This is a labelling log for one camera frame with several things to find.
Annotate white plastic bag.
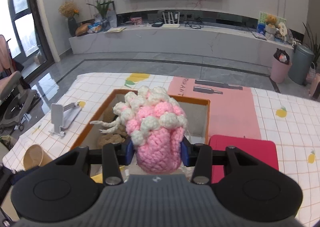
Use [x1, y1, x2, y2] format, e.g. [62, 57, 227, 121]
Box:
[107, 9, 118, 28]

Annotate white router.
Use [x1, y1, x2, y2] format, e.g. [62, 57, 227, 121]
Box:
[161, 11, 181, 29]

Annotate red square box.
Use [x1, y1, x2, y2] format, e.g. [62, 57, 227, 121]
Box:
[209, 134, 280, 184]

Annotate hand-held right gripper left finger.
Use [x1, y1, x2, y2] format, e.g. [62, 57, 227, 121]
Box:
[56, 139, 135, 186]

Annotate pink trash bin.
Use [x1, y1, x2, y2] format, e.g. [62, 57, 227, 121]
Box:
[270, 55, 293, 84]

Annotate grey office chair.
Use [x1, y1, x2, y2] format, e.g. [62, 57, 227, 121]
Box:
[0, 70, 41, 132]

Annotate pink heater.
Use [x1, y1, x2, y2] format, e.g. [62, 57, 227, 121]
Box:
[310, 73, 320, 100]

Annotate blue snack bags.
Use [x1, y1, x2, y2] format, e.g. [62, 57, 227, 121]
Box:
[87, 20, 104, 33]

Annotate long-leaf floor plant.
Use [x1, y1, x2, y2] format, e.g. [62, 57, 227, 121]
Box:
[302, 21, 320, 68]

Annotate teddy bear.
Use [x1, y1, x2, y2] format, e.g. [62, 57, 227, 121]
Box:
[264, 15, 278, 40]

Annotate round white fan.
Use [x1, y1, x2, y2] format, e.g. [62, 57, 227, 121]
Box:
[276, 21, 288, 40]

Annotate green picture board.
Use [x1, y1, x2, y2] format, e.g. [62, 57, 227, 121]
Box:
[257, 11, 287, 36]

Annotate glass balcony door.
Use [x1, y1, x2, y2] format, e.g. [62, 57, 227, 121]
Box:
[0, 0, 54, 68]

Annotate pink mat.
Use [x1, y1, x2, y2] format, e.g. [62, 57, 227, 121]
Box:
[167, 76, 262, 140]

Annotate orange cardboard box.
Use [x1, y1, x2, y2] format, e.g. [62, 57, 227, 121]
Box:
[70, 88, 211, 153]

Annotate white TV cabinet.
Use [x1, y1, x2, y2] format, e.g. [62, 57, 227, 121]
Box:
[68, 11, 297, 68]

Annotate brown plush toy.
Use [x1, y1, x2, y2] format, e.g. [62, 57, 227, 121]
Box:
[96, 109, 128, 149]

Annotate metal phone stand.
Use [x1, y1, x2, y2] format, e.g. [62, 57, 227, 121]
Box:
[48, 101, 83, 137]

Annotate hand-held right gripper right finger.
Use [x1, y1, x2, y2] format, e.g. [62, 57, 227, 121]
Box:
[181, 139, 280, 185]

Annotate dark vase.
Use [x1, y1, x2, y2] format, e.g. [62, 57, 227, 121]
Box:
[67, 16, 79, 37]

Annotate green leafy plant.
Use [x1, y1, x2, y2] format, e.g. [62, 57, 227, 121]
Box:
[86, 0, 116, 26]

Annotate brown rounded loaf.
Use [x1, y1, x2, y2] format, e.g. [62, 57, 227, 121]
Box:
[75, 23, 91, 37]

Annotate brown paper cup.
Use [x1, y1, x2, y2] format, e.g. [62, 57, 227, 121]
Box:
[23, 144, 53, 171]

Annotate grey trash bin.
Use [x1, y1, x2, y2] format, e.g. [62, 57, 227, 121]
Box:
[288, 44, 315, 85]

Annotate pink and white crochet hat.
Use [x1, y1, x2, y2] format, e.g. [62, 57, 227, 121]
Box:
[89, 86, 188, 174]

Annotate pink cloth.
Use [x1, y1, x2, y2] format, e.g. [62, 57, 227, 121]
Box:
[0, 34, 13, 72]

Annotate woven basket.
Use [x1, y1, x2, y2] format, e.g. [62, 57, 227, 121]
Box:
[306, 63, 317, 85]

